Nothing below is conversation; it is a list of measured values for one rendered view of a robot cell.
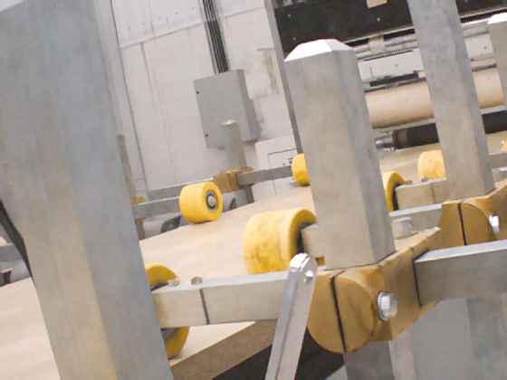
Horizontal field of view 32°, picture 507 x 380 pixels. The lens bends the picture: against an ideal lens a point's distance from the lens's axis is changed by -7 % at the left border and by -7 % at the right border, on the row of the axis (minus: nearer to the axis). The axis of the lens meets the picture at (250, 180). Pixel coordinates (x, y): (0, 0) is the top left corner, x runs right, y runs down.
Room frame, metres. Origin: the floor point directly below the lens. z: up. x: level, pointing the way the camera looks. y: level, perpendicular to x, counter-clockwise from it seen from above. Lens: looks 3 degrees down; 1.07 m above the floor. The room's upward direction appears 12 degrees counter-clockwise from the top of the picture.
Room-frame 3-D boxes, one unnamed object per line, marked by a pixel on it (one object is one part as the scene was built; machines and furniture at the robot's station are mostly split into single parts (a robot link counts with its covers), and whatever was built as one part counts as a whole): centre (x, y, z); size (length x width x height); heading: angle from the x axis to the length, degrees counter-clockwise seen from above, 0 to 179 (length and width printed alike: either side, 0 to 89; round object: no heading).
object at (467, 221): (0.82, -0.20, 0.95); 0.14 x 0.06 x 0.05; 148
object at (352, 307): (0.61, -0.07, 0.95); 0.14 x 0.06 x 0.05; 148
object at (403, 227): (0.66, -0.10, 0.98); 0.02 x 0.02 x 0.01
